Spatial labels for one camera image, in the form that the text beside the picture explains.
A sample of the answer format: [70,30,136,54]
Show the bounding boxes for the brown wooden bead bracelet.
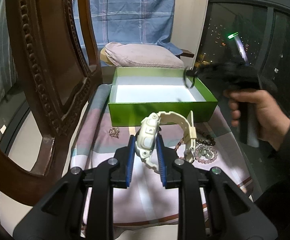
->
[196,128,217,147]

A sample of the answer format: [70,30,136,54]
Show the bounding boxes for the beige wooden cabinet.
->
[170,0,208,67]

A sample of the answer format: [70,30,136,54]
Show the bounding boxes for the pink plaid table cloth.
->
[70,85,254,230]

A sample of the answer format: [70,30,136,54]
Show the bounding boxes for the white wrist watch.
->
[135,111,197,173]

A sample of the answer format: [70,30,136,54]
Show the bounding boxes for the carved dark wooden chair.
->
[0,0,103,206]

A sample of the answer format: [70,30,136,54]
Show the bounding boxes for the blue plaid cloth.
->
[72,0,185,67]

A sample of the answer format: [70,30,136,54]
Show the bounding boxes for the wooden armchair with armrest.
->
[180,49,194,58]

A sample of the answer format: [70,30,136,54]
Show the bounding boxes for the pale pink bead bracelet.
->
[194,142,219,165]

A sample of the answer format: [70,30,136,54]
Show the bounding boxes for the person's right hand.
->
[224,89,290,150]

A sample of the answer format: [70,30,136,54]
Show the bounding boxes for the green cardboard box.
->
[108,67,218,127]

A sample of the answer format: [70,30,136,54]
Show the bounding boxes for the pink textured cushion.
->
[100,42,185,69]

